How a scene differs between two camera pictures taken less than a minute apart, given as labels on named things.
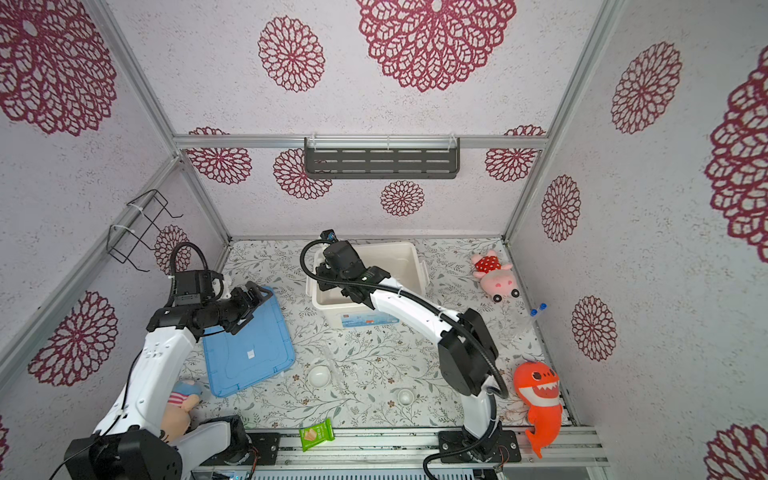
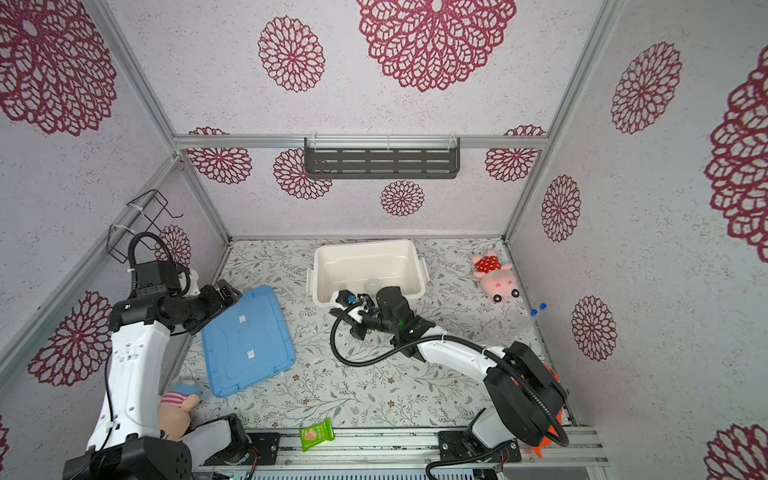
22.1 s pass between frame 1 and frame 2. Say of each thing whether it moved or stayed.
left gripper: moved
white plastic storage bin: stayed
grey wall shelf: stayed
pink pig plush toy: stayed
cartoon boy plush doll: stayed
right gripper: moved
